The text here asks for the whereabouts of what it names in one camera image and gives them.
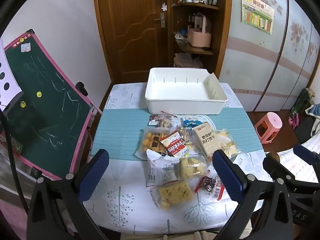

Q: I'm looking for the red cookie packet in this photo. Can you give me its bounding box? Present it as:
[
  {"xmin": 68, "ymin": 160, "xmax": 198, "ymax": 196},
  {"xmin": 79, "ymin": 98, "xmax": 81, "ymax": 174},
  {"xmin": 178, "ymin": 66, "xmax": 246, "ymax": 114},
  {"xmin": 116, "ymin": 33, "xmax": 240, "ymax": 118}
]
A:
[{"xmin": 160, "ymin": 131, "xmax": 190, "ymax": 158}]

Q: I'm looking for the blue snack packet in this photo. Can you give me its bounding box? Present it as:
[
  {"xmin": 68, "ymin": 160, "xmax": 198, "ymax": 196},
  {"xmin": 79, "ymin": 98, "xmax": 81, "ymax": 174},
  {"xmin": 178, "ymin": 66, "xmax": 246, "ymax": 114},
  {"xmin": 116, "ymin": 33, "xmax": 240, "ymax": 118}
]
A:
[{"xmin": 181, "ymin": 119, "xmax": 203, "ymax": 128}]

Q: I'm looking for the folded pink cloth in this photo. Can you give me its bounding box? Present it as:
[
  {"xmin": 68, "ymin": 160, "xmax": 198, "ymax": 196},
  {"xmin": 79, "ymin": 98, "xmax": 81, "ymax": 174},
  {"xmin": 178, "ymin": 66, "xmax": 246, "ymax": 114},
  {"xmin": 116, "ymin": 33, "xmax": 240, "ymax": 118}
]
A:
[{"xmin": 174, "ymin": 52, "xmax": 203, "ymax": 68}]

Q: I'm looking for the pink plastic stool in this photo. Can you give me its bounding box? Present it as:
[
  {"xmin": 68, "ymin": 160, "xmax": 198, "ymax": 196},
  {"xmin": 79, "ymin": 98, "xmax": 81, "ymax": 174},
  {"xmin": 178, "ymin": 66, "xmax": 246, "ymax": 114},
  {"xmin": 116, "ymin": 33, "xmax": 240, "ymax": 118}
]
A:
[{"xmin": 254, "ymin": 112, "xmax": 283, "ymax": 144}]

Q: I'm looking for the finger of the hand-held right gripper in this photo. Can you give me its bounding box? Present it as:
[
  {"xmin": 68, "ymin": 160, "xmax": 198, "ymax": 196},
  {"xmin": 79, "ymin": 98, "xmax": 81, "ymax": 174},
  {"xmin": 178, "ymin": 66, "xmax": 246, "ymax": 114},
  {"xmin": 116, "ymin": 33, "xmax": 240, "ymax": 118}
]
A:
[
  {"xmin": 293, "ymin": 144, "xmax": 320, "ymax": 166},
  {"xmin": 262, "ymin": 152, "xmax": 298, "ymax": 180}
]

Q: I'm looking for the blue cloth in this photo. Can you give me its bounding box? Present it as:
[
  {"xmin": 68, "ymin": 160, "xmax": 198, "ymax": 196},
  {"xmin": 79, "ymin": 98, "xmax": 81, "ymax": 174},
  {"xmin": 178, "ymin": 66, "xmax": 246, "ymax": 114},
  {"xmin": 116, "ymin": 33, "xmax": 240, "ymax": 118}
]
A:
[{"xmin": 305, "ymin": 104, "xmax": 320, "ymax": 118}]

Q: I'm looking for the clear rice cracker packet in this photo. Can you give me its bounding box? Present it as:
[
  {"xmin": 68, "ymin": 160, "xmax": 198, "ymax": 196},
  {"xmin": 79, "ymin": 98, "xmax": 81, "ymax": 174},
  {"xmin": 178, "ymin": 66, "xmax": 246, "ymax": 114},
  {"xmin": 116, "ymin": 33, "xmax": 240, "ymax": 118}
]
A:
[
  {"xmin": 150, "ymin": 181, "xmax": 195, "ymax": 209},
  {"xmin": 178, "ymin": 155, "xmax": 209, "ymax": 180}
]

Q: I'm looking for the dark chocolate red packet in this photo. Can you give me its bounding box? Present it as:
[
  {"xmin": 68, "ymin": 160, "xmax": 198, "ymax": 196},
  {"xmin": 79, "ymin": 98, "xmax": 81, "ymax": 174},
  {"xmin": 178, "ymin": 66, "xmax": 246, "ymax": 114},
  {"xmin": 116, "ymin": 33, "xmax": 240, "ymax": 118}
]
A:
[{"xmin": 194, "ymin": 175, "xmax": 225, "ymax": 202}]

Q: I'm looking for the white round plate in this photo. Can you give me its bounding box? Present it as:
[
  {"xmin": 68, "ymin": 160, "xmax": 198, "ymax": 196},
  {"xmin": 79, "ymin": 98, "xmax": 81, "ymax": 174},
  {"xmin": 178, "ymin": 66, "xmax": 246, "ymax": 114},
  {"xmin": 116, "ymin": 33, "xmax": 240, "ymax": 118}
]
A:
[{"xmin": 180, "ymin": 114, "xmax": 218, "ymax": 155}]

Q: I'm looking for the floral sliding wardrobe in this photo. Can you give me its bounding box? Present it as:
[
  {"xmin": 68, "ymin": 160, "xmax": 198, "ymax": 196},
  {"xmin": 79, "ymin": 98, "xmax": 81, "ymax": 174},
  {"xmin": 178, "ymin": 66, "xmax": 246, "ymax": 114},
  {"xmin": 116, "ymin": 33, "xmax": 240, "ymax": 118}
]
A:
[{"xmin": 220, "ymin": 0, "xmax": 320, "ymax": 110}]

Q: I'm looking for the pale yellow clear packet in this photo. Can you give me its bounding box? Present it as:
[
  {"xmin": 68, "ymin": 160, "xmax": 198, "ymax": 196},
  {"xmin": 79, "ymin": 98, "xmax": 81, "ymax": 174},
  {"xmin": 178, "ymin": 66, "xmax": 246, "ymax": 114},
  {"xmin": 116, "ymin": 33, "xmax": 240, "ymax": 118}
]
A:
[{"xmin": 216, "ymin": 129, "xmax": 242, "ymax": 158}]

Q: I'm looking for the green bag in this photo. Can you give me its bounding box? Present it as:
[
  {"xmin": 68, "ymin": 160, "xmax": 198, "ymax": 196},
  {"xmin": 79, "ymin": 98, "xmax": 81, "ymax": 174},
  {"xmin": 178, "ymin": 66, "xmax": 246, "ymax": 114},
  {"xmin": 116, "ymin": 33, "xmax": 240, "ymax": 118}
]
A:
[{"xmin": 290, "ymin": 88, "xmax": 314, "ymax": 120}]

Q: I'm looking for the black knob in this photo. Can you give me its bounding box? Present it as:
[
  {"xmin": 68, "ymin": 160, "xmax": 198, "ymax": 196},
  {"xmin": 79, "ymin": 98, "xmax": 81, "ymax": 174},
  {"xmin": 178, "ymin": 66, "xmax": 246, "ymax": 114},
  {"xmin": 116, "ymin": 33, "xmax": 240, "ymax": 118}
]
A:
[{"xmin": 76, "ymin": 81, "xmax": 88, "ymax": 97}]

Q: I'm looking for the metal door handle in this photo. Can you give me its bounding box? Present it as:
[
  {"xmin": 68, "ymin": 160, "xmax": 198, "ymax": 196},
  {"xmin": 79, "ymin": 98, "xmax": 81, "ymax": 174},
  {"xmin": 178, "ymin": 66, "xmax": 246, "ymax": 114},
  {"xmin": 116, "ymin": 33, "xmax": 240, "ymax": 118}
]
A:
[{"xmin": 154, "ymin": 12, "xmax": 166, "ymax": 28}]

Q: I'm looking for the white cracker packet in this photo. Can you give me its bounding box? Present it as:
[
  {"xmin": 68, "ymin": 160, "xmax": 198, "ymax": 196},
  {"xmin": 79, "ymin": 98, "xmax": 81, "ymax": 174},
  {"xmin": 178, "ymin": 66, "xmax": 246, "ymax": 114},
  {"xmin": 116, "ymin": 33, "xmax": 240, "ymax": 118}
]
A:
[{"xmin": 191, "ymin": 122, "xmax": 222, "ymax": 162}]

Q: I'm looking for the teal ribbed placemat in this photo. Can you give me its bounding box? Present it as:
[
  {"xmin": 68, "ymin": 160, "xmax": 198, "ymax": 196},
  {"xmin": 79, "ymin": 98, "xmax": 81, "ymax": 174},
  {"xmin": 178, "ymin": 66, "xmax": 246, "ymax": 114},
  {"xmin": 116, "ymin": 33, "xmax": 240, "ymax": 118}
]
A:
[{"xmin": 90, "ymin": 107, "xmax": 265, "ymax": 160}]

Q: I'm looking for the white paper with black dots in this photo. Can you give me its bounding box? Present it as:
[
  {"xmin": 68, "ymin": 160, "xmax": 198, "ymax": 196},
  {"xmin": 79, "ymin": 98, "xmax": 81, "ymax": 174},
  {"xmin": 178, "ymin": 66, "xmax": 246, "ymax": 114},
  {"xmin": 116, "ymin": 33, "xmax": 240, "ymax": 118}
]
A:
[{"xmin": 0, "ymin": 39, "xmax": 23, "ymax": 112}]

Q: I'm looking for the pink toy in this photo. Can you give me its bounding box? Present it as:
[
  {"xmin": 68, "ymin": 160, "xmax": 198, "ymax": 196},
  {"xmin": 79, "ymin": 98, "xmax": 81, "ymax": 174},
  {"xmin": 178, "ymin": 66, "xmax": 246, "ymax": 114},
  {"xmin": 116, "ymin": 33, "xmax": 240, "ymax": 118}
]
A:
[{"xmin": 288, "ymin": 114, "xmax": 300, "ymax": 130}]

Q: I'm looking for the white grey snack packet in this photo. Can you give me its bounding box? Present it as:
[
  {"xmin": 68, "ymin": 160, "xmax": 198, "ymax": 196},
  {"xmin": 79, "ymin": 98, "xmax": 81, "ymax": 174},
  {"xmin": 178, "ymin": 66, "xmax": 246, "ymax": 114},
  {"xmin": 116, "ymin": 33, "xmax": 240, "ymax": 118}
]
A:
[{"xmin": 146, "ymin": 149, "xmax": 180, "ymax": 187}]

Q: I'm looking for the dark cloth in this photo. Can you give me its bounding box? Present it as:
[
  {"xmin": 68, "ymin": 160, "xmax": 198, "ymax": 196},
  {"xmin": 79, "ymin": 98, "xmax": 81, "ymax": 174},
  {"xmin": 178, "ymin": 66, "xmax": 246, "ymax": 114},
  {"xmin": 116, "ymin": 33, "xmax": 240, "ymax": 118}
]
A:
[{"xmin": 294, "ymin": 116, "xmax": 320, "ymax": 145}]

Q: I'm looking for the green chalkboard with pink frame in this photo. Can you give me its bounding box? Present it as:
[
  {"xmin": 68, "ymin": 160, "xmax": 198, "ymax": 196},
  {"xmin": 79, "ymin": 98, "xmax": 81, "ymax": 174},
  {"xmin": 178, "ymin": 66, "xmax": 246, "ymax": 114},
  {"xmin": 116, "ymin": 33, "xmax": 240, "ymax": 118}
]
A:
[{"xmin": 4, "ymin": 29, "xmax": 103, "ymax": 180}]

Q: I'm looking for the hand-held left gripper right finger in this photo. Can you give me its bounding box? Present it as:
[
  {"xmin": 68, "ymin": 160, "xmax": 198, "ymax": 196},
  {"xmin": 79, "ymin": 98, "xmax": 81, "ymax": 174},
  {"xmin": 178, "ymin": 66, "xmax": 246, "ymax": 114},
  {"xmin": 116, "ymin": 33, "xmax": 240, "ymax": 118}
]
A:
[{"xmin": 212, "ymin": 149, "xmax": 294, "ymax": 240}]

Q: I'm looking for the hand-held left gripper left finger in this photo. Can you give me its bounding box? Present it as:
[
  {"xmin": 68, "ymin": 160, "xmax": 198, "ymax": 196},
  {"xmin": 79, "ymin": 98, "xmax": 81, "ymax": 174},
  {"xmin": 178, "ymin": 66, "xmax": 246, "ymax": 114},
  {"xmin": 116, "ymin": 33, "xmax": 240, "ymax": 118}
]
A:
[{"xmin": 26, "ymin": 149, "xmax": 110, "ymax": 240}]

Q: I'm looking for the white plastic bin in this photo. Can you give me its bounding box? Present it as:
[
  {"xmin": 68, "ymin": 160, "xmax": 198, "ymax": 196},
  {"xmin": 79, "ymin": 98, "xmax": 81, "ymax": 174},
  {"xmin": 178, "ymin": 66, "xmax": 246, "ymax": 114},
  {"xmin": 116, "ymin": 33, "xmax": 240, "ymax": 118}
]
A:
[{"xmin": 144, "ymin": 67, "xmax": 228, "ymax": 115}]

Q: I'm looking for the pink basket with handle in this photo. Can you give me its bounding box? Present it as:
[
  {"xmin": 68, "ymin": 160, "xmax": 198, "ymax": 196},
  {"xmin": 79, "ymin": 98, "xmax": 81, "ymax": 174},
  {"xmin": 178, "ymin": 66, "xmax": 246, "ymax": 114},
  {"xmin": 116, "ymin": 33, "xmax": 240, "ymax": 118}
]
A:
[{"xmin": 187, "ymin": 14, "xmax": 212, "ymax": 48}]

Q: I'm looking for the black cable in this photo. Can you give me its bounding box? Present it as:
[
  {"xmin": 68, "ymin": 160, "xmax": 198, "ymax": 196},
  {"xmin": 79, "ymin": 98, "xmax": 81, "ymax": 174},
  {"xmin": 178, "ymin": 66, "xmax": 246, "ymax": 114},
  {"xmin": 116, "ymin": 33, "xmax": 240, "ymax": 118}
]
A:
[{"xmin": 0, "ymin": 110, "xmax": 29, "ymax": 215}]

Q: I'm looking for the brown wooden door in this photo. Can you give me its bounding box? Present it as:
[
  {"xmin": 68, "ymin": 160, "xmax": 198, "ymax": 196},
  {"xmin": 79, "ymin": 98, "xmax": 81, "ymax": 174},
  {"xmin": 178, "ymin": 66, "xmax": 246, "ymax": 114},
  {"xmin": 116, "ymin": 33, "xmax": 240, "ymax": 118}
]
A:
[{"xmin": 96, "ymin": 0, "xmax": 173, "ymax": 84}]

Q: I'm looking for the red-trimmed nut packet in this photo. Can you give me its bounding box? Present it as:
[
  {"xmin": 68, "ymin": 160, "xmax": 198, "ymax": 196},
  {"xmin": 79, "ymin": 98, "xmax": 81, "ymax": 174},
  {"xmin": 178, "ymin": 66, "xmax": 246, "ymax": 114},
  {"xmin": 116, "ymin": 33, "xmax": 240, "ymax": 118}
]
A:
[{"xmin": 149, "ymin": 110, "xmax": 178, "ymax": 128}]

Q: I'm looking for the yellow cube snack packet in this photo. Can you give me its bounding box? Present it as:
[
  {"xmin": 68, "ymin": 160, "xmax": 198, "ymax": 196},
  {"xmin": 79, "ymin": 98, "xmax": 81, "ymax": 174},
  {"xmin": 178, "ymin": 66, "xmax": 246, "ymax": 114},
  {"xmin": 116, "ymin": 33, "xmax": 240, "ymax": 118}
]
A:
[{"xmin": 135, "ymin": 127, "xmax": 170, "ymax": 159}]

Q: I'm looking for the wooden corner shelf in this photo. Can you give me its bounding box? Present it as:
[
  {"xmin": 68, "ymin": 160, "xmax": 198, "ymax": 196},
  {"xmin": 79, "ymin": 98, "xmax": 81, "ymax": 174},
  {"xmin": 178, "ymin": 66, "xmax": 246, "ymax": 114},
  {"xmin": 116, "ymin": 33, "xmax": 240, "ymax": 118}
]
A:
[{"xmin": 170, "ymin": 0, "xmax": 233, "ymax": 80}]

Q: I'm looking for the wall poster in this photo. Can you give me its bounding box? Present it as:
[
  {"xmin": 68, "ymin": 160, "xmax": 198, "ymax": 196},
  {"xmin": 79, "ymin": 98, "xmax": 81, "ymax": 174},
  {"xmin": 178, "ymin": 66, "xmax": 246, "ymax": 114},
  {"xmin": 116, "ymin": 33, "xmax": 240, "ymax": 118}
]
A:
[{"xmin": 241, "ymin": 0, "xmax": 275, "ymax": 35}]

